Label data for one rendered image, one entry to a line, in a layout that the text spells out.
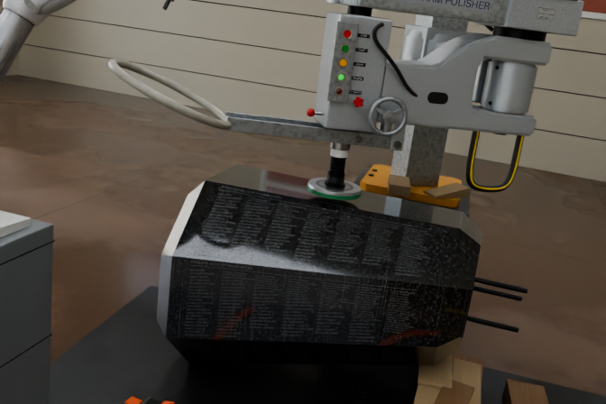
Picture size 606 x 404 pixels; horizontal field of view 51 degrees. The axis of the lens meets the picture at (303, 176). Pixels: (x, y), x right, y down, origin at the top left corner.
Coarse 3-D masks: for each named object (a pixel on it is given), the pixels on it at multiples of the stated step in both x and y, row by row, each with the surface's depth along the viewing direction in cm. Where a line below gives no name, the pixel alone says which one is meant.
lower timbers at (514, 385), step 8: (464, 360) 286; (472, 360) 287; (480, 360) 288; (512, 384) 275; (520, 384) 276; (528, 384) 277; (504, 392) 278; (512, 392) 269; (520, 392) 270; (528, 392) 270; (536, 392) 271; (544, 392) 272; (504, 400) 276; (512, 400) 263; (520, 400) 264; (528, 400) 264; (536, 400) 265; (544, 400) 266
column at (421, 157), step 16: (416, 16) 316; (416, 128) 312; (432, 128) 314; (416, 144) 314; (432, 144) 317; (400, 160) 324; (416, 160) 317; (432, 160) 319; (416, 176) 319; (432, 176) 322
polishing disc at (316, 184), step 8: (312, 184) 250; (320, 184) 252; (344, 184) 256; (352, 184) 258; (320, 192) 245; (328, 192) 243; (336, 192) 243; (344, 192) 245; (352, 192) 246; (360, 192) 251
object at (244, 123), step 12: (228, 120) 232; (240, 120) 233; (252, 120) 234; (264, 120) 246; (276, 120) 247; (288, 120) 248; (300, 120) 249; (252, 132) 235; (264, 132) 236; (276, 132) 237; (288, 132) 238; (300, 132) 238; (312, 132) 239; (324, 132) 240; (336, 132) 241; (348, 132) 242; (360, 132) 254; (360, 144) 244; (372, 144) 245; (384, 144) 246; (396, 144) 243
